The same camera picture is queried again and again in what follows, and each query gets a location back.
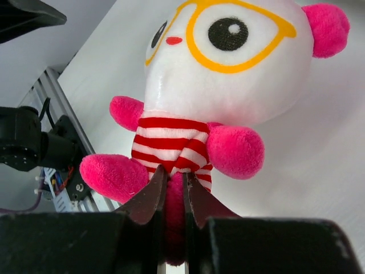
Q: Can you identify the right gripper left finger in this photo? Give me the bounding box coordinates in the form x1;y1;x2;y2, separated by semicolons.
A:
1;166;168;273

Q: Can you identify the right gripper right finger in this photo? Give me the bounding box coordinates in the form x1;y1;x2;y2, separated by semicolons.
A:
183;173;362;274

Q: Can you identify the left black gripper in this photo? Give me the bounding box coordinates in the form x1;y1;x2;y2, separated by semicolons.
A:
1;0;67;44

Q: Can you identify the pink toy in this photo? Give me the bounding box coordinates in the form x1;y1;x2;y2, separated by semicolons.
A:
80;1;350;266

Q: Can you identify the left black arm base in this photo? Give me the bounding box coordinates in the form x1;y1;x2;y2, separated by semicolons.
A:
39;98;90;202

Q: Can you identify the grey slotted cable duct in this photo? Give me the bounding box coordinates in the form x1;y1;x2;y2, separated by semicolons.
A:
34;167;79;213

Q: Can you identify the aluminium front rail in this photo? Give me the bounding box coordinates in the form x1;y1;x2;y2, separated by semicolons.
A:
19;67;120;212

